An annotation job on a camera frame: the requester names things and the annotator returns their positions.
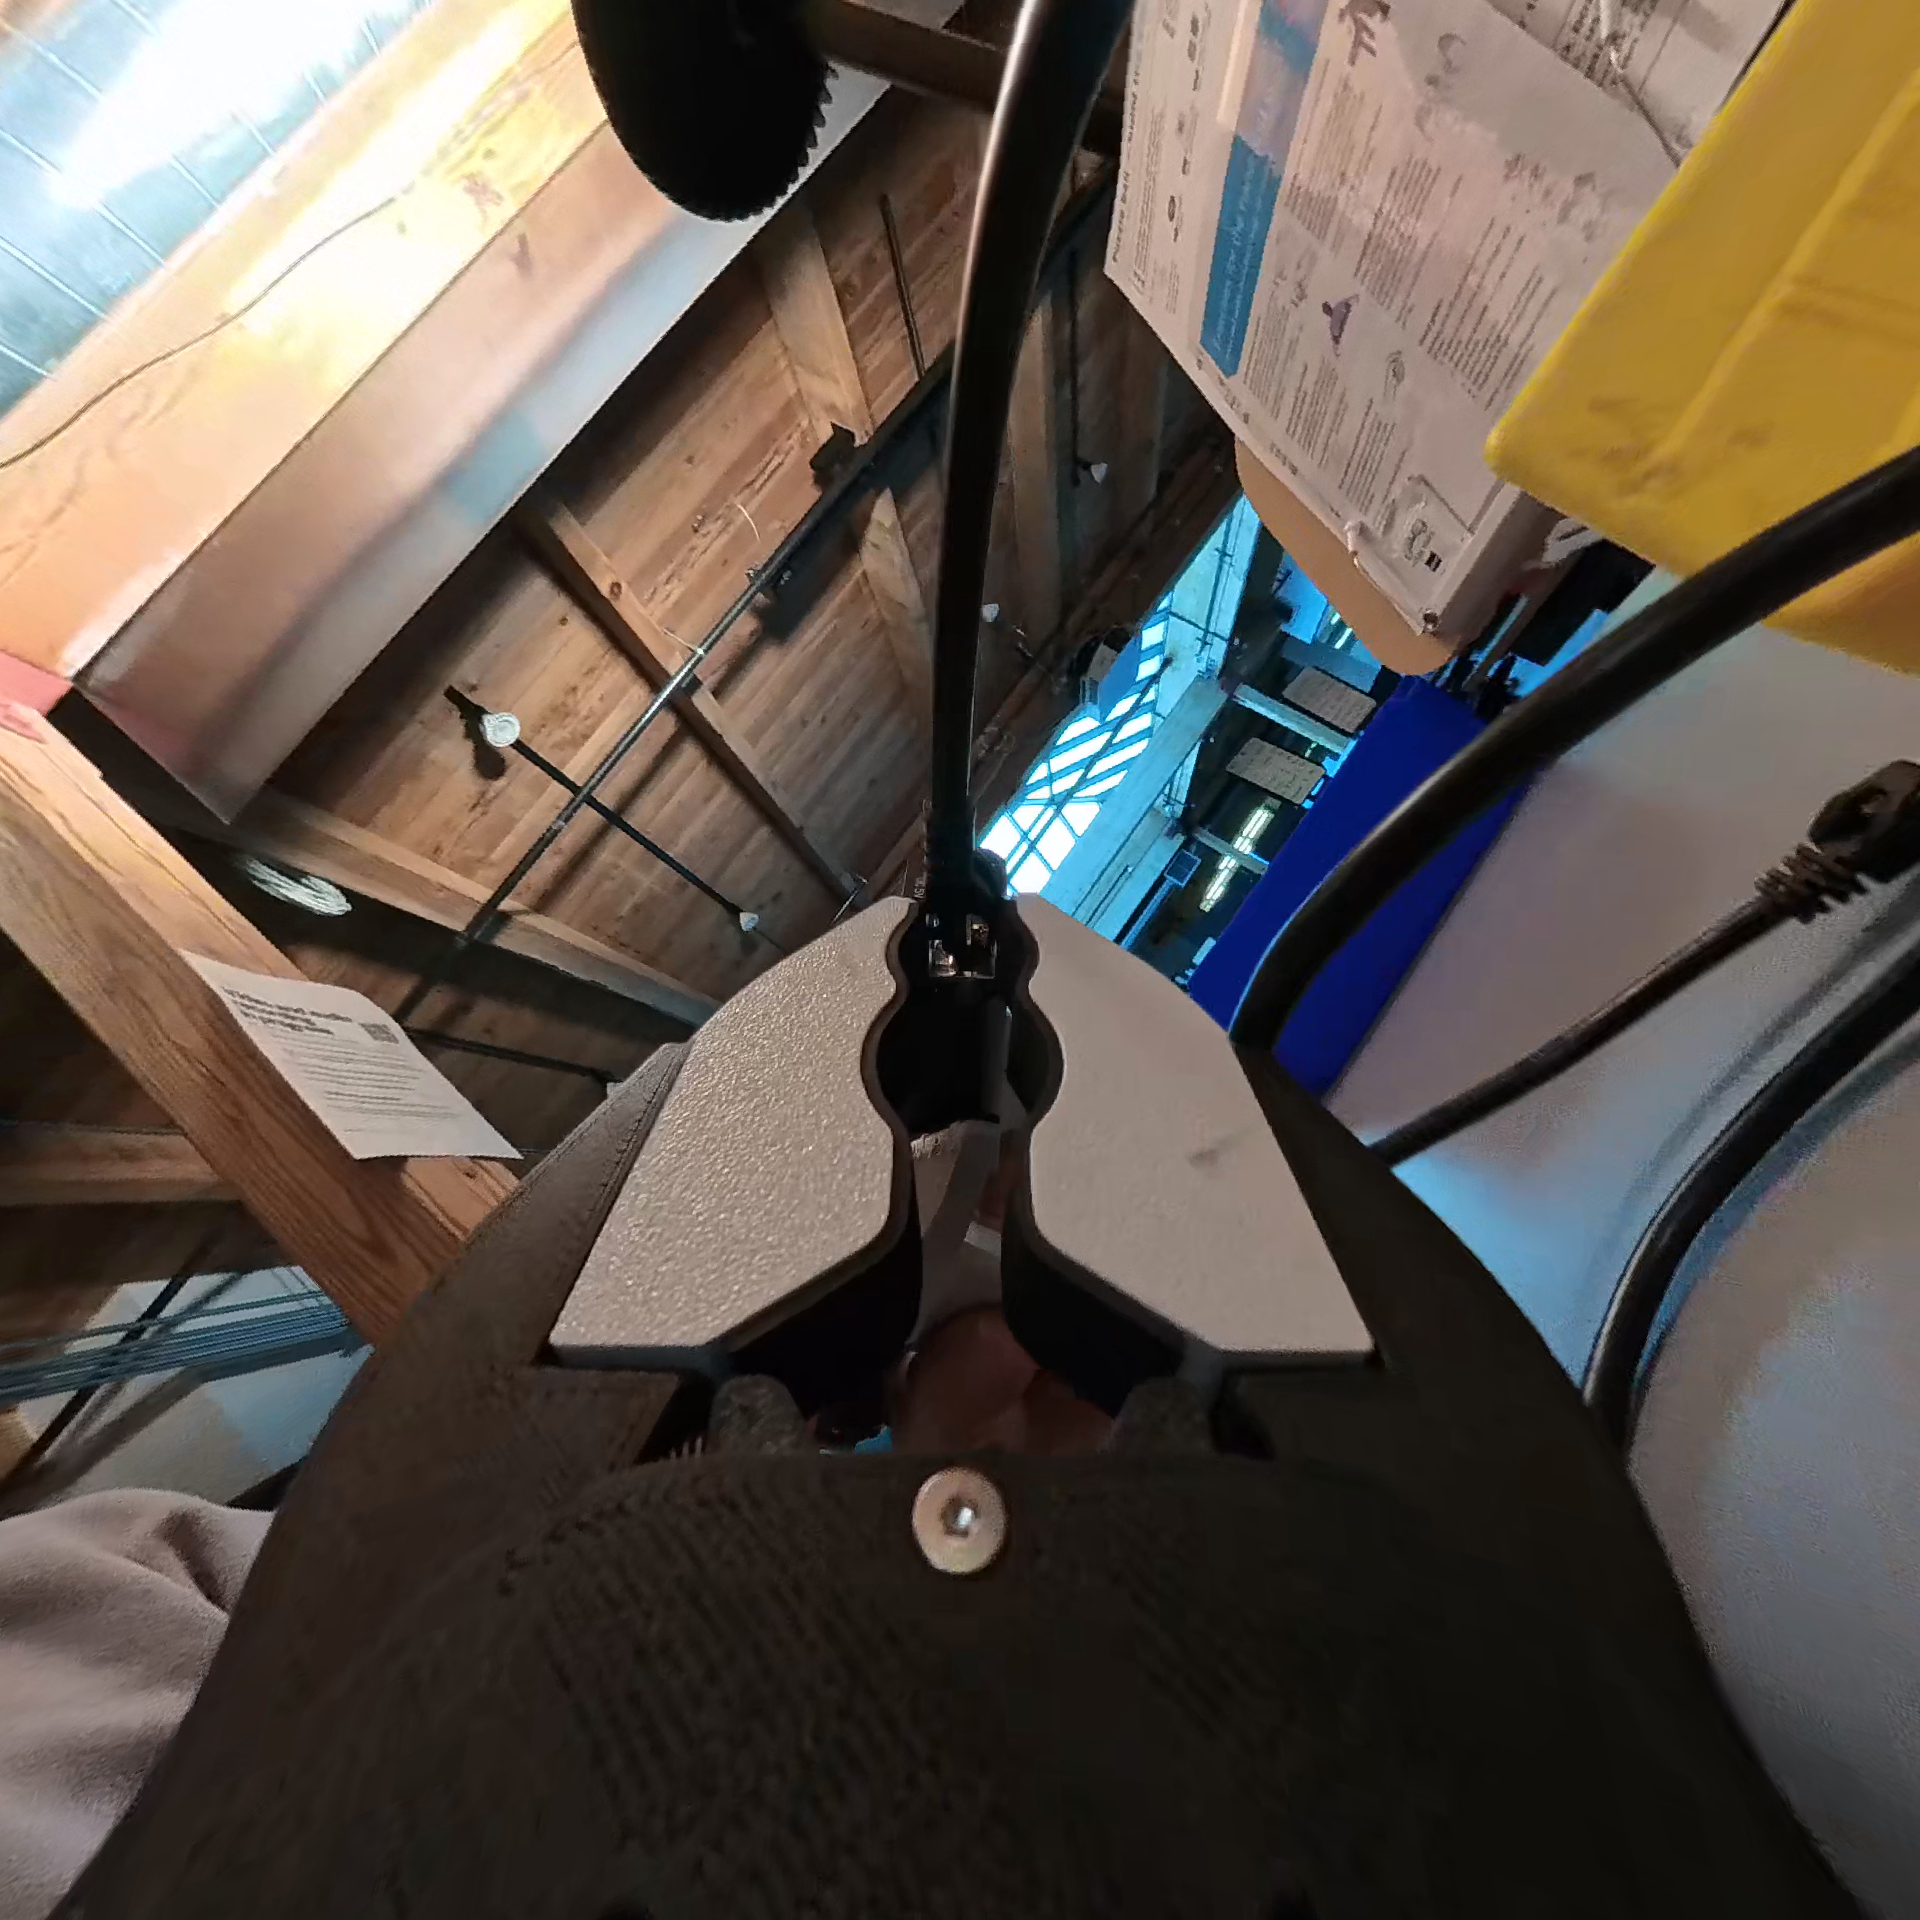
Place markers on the white paper note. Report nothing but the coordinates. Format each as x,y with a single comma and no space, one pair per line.
345,1065

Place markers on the person's left hand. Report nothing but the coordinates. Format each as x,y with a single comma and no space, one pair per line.
1007,1387

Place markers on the grey desk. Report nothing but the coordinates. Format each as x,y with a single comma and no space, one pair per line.
1801,1426

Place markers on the black round lamp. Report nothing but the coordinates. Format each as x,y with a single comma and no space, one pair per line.
704,90

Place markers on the large grid window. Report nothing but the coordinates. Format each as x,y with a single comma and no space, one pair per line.
1082,794

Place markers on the blue plastic bin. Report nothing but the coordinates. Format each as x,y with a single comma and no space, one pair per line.
1351,900

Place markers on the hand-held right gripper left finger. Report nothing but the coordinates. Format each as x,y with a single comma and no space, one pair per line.
751,1169

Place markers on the wooden beam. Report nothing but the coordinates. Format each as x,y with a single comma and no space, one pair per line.
151,900

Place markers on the person's left forearm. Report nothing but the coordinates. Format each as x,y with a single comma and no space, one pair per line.
92,1649

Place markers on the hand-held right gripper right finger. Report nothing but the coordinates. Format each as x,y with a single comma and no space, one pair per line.
1169,1183

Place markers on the paper instruction sheet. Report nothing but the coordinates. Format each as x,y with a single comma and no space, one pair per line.
1351,225

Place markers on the wooden sign board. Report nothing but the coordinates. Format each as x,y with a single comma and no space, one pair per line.
1306,556

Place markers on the yellow plastic bin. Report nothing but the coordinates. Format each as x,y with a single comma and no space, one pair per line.
1726,299

